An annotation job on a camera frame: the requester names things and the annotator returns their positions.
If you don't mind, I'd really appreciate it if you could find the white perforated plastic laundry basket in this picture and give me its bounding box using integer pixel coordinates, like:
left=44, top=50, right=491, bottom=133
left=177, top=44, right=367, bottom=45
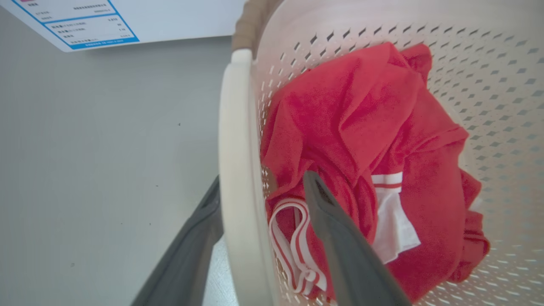
left=218, top=0, right=544, bottom=306

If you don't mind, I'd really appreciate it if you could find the white appliance with blue label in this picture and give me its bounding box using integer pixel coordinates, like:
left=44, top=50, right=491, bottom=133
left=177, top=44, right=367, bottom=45
left=0, top=0, right=248, bottom=53

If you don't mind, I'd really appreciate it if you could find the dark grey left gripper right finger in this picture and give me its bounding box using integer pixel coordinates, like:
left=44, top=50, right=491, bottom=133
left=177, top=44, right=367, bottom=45
left=303, top=170, right=412, bottom=306

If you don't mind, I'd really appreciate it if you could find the red garment with white stripes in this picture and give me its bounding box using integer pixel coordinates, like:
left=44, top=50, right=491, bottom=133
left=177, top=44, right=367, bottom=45
left=260, top=42, right=490, bottom=303

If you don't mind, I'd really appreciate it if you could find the beige basket handle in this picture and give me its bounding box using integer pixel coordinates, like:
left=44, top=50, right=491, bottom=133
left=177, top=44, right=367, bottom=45
left=232, top=0, right=284, bottom=59

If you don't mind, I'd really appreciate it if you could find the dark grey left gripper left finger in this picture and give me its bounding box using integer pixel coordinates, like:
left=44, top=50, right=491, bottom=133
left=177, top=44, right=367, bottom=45
left=130, top=175, right=224, bottom=306

